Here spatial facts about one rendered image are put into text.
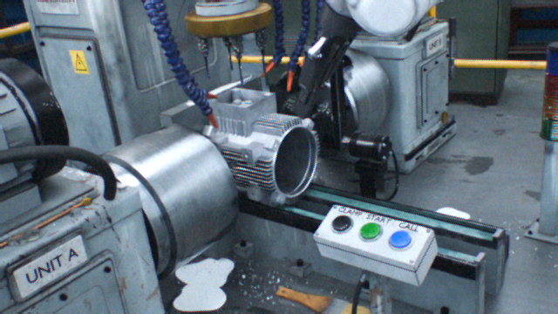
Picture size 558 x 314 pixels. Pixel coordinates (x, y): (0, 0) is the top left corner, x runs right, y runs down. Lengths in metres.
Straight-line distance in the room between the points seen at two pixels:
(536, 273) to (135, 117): 0.90
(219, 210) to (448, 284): 0.43
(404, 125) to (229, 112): 0.55
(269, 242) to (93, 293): 0.54
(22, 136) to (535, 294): 0.94
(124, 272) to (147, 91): 0.54
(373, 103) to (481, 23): 2.95
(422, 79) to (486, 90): 2.85
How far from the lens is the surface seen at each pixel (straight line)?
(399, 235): 0.89
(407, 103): 1.64
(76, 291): 0.90
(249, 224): 1.36
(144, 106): 1.38
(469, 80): 4.51
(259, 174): 1.25
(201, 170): 1.07
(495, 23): 4.38
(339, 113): 1.33
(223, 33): 1.21
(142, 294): 1.00
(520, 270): 1.32
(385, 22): 0.78
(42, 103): 0.88
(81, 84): 1.43
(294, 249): 1.31
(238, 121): 1.28
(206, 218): 1.07
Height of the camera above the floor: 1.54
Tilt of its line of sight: 23 degrees down
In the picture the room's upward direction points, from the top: 7 degrees counter-clockwise
